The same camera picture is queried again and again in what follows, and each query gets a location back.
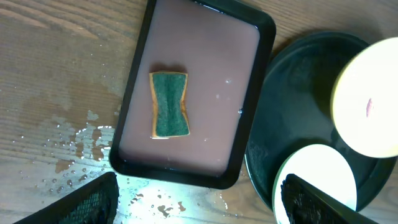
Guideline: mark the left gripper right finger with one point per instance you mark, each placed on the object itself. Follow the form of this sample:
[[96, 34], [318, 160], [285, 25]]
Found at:
[[303, 203]]

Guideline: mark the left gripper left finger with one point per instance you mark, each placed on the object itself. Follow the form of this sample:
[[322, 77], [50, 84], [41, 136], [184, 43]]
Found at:
[[93, 203]]

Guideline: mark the green and orange sponge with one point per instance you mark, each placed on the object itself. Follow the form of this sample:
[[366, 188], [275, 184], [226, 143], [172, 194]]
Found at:
[[168, 91]]

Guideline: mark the yellow plate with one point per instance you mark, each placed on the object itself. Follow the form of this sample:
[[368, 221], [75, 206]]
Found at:
[[364, 101]]

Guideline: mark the round black tray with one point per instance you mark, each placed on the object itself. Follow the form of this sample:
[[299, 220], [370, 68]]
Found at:
[[294, 111]]

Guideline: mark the black rectangular water tray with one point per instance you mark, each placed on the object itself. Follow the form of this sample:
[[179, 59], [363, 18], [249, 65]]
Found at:
[[224, 48]]

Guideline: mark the lower light blue plate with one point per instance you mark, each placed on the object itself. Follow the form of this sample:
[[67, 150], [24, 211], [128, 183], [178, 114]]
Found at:
[[323, 167]]

